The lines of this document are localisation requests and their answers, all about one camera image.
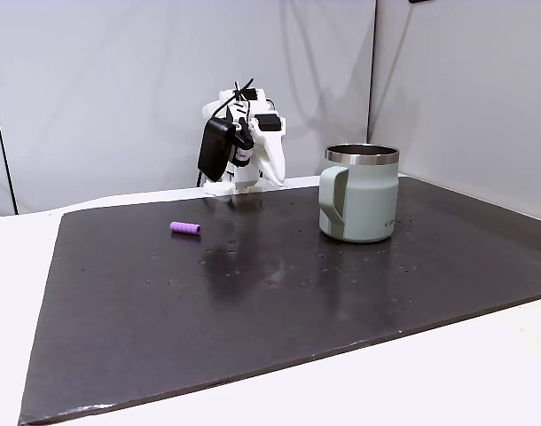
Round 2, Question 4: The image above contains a purple ribbed pen grip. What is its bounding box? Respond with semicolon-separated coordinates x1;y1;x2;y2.
169;220;203;237

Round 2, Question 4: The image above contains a grey-green steel-rimmed mug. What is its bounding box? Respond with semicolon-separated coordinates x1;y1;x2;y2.
318;143;401;245

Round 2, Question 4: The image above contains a black table mat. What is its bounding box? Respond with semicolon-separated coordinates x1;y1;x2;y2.
17;174;541;426

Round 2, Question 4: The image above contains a black camera cable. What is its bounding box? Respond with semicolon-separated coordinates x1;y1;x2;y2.
210;77;255;120

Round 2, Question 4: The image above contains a black oval camera box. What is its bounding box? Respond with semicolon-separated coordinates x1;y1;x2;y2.
197;116;238;183

